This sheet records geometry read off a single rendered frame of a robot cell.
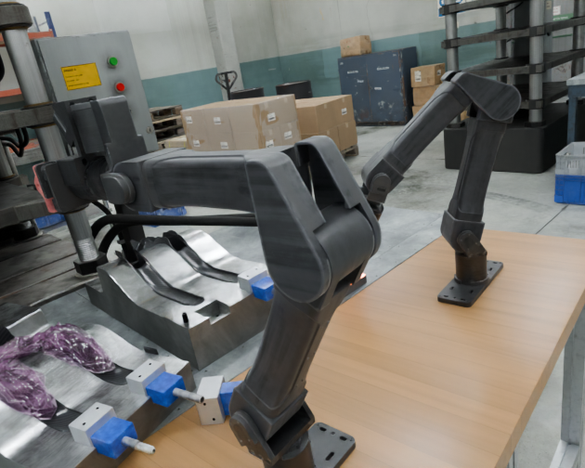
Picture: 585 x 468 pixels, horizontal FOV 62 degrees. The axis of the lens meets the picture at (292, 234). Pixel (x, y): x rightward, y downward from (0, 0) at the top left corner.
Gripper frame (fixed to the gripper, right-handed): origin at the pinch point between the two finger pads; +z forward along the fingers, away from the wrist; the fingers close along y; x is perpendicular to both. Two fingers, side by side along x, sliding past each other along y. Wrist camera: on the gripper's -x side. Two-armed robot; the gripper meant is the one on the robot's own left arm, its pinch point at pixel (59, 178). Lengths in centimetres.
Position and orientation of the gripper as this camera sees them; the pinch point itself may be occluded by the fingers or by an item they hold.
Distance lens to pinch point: 81.7
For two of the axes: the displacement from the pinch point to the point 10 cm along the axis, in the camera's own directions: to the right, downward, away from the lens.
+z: -7.5, -0.8, 6.6
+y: -6.3, 3.6, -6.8
